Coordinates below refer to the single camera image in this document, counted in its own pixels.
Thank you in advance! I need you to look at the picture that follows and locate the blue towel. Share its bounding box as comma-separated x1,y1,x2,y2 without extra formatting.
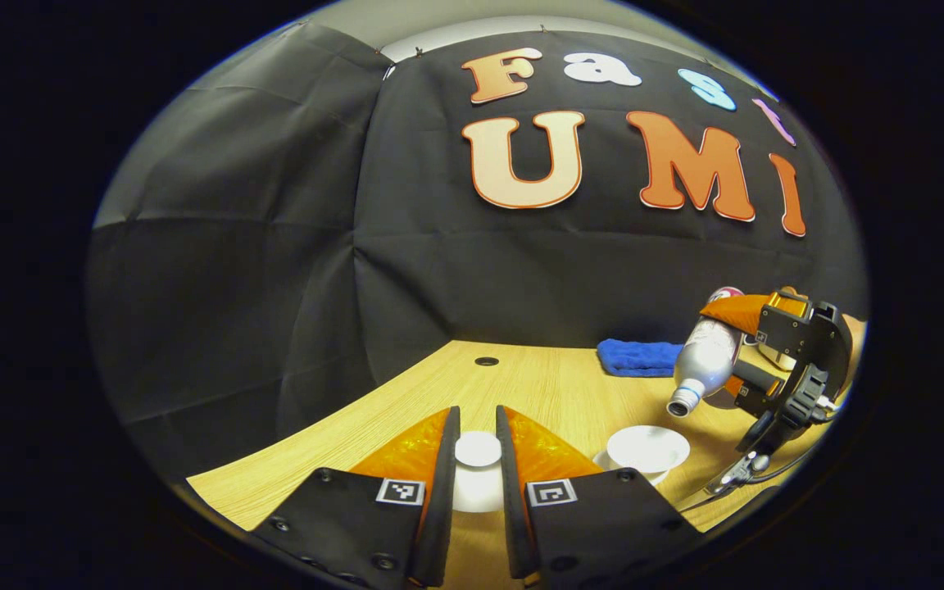
597,338,686,378

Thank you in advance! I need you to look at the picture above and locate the white teacup lid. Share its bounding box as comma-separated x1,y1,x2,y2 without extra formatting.
452,430,506,515

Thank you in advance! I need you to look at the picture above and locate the white teacup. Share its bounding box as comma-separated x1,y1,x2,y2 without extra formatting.
607,424,692,484

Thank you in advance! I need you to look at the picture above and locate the white saucer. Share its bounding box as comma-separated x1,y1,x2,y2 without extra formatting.
592,449,671,490

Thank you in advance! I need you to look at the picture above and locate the black backdrop cloth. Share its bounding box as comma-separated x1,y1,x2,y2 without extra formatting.
87,20,870,484

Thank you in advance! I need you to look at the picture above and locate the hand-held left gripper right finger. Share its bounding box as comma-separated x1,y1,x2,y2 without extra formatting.
495,404,702,584

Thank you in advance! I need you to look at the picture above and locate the silver water bottle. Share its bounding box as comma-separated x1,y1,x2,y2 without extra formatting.
666,287,745,419

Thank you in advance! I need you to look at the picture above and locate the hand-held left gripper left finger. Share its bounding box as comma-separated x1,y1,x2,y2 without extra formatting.
251,406,462,588

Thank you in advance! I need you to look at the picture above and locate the gripper cable with plug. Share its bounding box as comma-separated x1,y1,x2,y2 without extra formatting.
677,393,837,513

